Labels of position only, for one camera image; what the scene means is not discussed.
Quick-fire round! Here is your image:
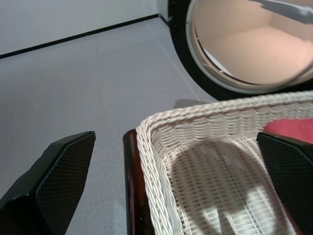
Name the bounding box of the red cloth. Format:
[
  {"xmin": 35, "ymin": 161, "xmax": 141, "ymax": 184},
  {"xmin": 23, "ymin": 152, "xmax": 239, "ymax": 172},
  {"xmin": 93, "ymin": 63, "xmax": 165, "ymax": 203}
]
[{"xmin": 263, "ymin": 117, "xmax": 313, "ymax": 145}]

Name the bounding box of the pale woven basket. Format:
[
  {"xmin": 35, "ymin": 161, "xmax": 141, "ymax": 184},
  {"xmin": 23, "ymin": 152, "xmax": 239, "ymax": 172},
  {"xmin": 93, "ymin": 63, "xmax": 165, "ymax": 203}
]
[{"xmin": 135, "ymin": 90, "xmax": 313, "ymax": 235}]

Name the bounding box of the grey washing machine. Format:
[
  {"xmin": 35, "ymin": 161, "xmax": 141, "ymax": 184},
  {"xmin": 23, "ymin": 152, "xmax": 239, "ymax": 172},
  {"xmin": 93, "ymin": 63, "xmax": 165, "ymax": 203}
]
[{"xmin": 157, "ymin": 0, "xmax": 313, "ymax": 101}]

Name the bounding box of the dark brown glossy stand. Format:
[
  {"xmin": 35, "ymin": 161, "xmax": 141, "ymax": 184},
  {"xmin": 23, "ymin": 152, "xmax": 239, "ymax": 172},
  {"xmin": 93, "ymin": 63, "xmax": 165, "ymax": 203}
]
[{"xmin": 121, "ymin": 129, "xmax": 154, "ymax": 235}]

